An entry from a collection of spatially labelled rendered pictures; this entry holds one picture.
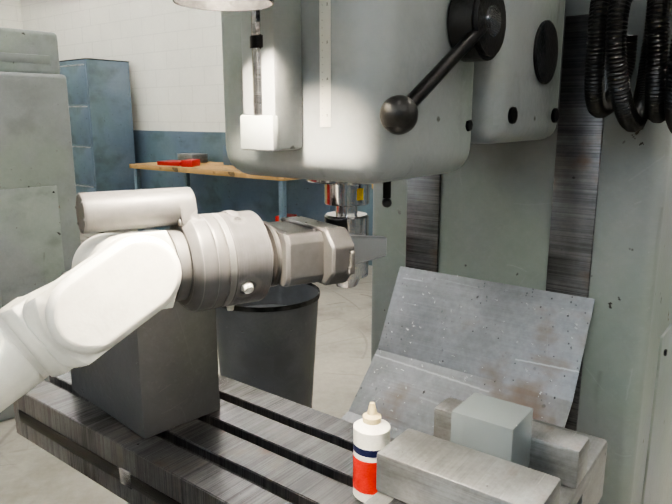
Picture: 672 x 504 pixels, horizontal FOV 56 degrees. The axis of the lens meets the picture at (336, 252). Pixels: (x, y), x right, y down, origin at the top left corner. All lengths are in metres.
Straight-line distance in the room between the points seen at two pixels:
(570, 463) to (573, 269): 0.37
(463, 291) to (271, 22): 0.60
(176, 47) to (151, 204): 7.09
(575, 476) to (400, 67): 0.40
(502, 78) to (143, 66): 7.54
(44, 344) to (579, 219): 0.70
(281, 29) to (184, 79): 6.98
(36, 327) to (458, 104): 0.42
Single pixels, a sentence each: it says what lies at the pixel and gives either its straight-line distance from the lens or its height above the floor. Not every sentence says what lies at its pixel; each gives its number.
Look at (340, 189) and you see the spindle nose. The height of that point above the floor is 1.30.
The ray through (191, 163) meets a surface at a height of 0.92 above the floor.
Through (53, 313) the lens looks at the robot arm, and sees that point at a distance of 0.50.
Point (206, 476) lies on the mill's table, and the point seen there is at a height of 0.96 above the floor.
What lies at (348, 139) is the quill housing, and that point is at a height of 1.35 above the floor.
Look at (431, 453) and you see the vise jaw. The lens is 0.60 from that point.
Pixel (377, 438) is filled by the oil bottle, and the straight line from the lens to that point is 0.69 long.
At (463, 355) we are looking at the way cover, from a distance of 0.99.
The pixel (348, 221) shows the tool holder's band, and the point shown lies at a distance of 0.64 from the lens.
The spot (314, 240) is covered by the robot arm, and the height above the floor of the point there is 1.25.
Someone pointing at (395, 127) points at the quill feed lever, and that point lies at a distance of 0.49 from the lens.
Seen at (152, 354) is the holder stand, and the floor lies 1.07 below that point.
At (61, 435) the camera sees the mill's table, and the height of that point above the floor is 0.92.
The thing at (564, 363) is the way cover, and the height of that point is 1.03.
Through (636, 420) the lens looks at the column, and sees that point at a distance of 1.00.
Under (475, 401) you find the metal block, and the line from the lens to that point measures 0.64.
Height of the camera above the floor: 1.37
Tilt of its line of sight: 12 degrees down
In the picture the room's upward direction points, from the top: straight up
